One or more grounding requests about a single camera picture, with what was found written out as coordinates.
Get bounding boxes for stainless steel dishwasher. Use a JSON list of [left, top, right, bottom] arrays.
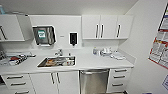
[[79, 68, 110, 94]]

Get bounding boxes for dish soap bottle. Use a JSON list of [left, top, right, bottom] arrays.
[[92, 47, 98, 56]]

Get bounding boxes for white cup in sink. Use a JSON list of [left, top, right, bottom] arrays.
[[65, 58, 74, 66]]

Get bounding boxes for stack of white plates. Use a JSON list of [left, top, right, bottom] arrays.
[[100, 47, 117, 57]]

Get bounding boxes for chrome sink faucet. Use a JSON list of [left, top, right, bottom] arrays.
[[54, 48, 65, 57]]

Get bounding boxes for stainless steel sink basin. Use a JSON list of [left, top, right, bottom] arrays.
[[36, 55, 77, 69]]

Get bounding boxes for bowl with orange contents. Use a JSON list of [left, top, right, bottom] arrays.
[[44, 58, 57, 66]]

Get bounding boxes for steel paper towel dispenser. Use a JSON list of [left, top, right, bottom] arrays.
[[32, 25, 57, 47]]

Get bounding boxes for white under-sink cabinet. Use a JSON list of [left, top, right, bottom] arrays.
[[29, 70, 81, 94]]

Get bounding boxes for white narrow drawer unit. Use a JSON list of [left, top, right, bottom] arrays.
[[107, 67, 133, 94]]

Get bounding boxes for white wide drawer unit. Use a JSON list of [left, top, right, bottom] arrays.
[[0, 73, 35, 94]]

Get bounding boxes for small bin sign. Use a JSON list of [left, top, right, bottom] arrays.
[[162, 73, 168, 92]]

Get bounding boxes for small bottle on cabinet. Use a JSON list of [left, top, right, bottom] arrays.
[[0, 4, 5, 15]]

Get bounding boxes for black wall soap dispenser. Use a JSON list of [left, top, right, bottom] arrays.
[[68, 31, 80, 46]]

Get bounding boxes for white three-door wall cabinet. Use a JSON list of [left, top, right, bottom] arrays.
[[81, 14, 135, 41]]

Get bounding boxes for black wire dish rack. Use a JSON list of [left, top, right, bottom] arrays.
[[5, 53, 37, 67]]

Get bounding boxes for large colourful wall poster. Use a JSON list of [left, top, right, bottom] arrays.
[[147, 5, 168, 70]]

